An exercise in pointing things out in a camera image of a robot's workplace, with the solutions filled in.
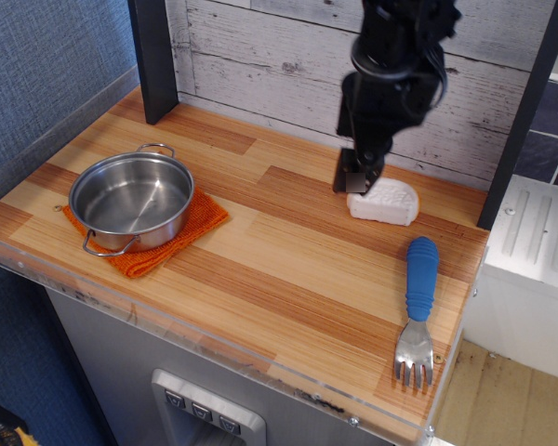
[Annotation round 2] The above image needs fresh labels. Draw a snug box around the white grooved side counter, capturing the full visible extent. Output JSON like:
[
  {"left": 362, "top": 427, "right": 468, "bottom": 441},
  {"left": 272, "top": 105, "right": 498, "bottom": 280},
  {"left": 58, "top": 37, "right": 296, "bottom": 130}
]
[{"left": 463, "top": 176, "right": 558, "bottom": 377}]

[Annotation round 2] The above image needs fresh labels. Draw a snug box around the stainless steel pot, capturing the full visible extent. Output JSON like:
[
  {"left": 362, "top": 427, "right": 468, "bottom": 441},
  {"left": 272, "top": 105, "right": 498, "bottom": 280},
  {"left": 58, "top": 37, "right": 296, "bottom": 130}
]
[{"left": 69, "top": 143, "right": 196, "bottom": 257}]

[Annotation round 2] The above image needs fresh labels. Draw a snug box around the blue handled metal fork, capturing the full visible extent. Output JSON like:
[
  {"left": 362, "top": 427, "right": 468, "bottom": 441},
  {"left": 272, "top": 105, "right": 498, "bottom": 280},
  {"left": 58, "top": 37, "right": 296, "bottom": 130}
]
[{"left": 394, "top": 237, "right": 439, "bottom": 388}]

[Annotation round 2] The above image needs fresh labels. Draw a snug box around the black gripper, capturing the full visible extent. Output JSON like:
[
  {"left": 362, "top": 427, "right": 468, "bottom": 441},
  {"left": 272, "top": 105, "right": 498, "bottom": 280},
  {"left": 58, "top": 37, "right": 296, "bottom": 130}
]
[{"left": 332, "top": 72, "right": 440, "bottom": 195}]

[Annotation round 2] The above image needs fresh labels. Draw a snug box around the clear acrylic edge guard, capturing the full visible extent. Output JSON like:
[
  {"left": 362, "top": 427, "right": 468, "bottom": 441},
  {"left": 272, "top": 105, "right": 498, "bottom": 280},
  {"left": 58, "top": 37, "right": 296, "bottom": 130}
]
[{"left": 0, "top": 218, "right": 487, "bottom": 445}]

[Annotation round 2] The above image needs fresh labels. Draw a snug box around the left dark shelf post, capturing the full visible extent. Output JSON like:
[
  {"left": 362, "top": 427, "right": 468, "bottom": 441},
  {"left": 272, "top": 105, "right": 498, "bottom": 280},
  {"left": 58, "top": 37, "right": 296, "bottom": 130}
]
[{"left": 127, "top": 0, "right": 179, "bottom": 125}]

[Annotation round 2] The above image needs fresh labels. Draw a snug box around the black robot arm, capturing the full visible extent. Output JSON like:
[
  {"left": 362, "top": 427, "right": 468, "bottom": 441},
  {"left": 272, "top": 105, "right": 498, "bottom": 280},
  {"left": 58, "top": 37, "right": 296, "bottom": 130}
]
[{"left": 332, "top": 1, "right": 461, "bottom": 195}]

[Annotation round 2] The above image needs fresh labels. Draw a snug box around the yellow black object on floor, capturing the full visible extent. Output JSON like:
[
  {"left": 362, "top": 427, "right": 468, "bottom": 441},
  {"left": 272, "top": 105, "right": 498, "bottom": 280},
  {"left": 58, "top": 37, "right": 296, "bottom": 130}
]
[{"left": 0, "top": 415, "right": 39, "bottom": 446}]

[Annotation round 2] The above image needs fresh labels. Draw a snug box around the grey cabinet button panel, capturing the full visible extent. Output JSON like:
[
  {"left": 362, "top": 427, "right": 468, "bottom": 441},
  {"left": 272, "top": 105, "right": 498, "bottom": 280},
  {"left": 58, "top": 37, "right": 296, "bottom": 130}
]
[{"left": 152, "top": 369, "right": 267, "bottom": 445}]

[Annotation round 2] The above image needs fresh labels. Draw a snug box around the orange knitted towel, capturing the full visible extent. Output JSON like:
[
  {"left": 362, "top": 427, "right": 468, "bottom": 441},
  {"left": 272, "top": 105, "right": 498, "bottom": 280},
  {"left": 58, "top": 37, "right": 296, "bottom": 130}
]
[{"left": 62, "top": 187, "right": 231, "bottom": 280}]

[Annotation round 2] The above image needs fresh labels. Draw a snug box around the right dark shelf post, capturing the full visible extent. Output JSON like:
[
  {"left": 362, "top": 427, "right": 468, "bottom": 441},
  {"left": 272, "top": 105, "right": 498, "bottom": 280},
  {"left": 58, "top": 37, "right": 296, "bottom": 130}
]
[{"left": 477, "top": 1, "right": 558, "bottom": 230}]

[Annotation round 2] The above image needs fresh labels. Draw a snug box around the dark shelf post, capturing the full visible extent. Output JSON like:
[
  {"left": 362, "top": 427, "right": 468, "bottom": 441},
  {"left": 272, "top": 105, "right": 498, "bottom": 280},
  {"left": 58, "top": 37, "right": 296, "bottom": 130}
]
[
  {"left": 127, "top": 0, "right": 179, "bottom": 125},
  {"left": 477, "top": 1, "right": 558, "bottom": 230}
]

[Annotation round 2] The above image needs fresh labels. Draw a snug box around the white toy cheese wedge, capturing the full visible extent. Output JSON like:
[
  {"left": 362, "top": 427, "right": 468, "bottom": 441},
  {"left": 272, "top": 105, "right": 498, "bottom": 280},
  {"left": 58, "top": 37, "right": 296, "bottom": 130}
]
[{"left": 347, "top": 177, "right": 419, "bottom": 226}]

